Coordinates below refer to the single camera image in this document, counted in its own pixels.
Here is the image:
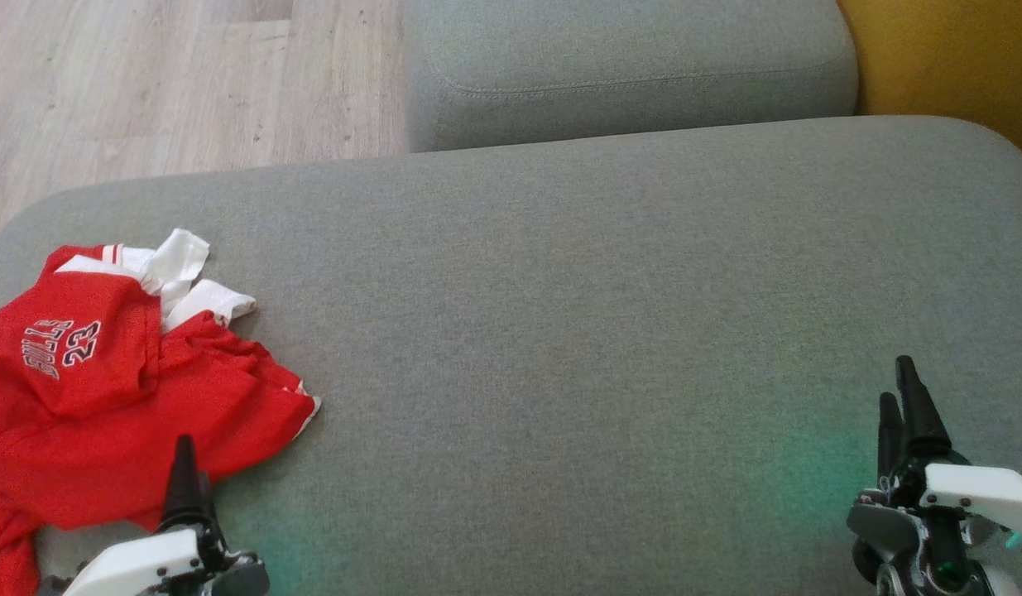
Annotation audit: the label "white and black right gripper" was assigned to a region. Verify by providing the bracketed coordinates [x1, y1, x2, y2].
[846, 356, 1022, 596]

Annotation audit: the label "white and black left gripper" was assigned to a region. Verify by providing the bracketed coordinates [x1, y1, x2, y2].
[64, 435, 270, 596]

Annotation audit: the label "red shorts with white trim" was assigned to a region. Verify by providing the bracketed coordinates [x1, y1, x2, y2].
[0, 269, 323, 596]

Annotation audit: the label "large grey sofa seat cushion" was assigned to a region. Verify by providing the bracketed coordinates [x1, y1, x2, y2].
[0, 114, 1022, 596]

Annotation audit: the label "small grey sofa cushion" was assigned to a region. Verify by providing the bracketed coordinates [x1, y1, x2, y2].
[403, 0, 859, 154]

